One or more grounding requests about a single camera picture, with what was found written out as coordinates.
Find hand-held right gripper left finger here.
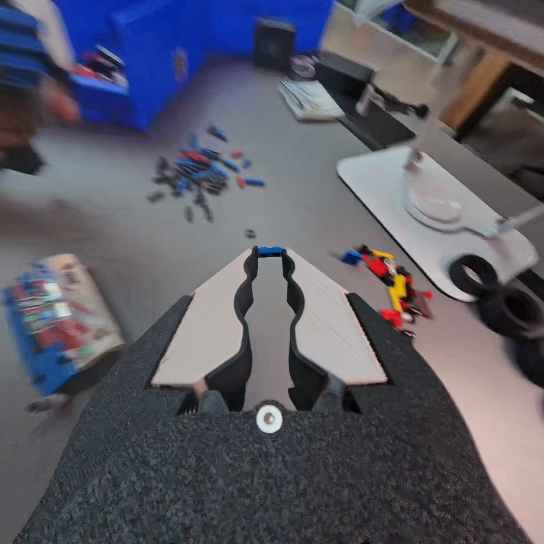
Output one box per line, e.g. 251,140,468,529
152,248,259,411

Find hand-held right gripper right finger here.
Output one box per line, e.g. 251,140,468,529
280,249,388,411

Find grey desk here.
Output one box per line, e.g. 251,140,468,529
0,59,544,544

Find pile of red yellow bricks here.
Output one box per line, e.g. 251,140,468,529
357,244,435,336

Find black toy tire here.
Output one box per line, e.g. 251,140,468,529
512,338,544,387
480,287,542,338
449,254,500,298

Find printed cardboard box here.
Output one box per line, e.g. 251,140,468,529
2,254,126,398

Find white monitor stand base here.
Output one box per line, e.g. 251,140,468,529
337,144,540,302

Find pile of blue black bricks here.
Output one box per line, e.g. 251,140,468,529
146,123,266,224

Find dark flat object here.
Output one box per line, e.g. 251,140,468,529
314,51,417,150

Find instruction booklet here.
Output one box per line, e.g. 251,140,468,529
278,78,345,122

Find large blue box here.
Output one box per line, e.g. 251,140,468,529
53,0,336,130

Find wooden furniture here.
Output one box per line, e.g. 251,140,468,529
438,0,544,141

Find black box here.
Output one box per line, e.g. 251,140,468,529
254,18,296,71

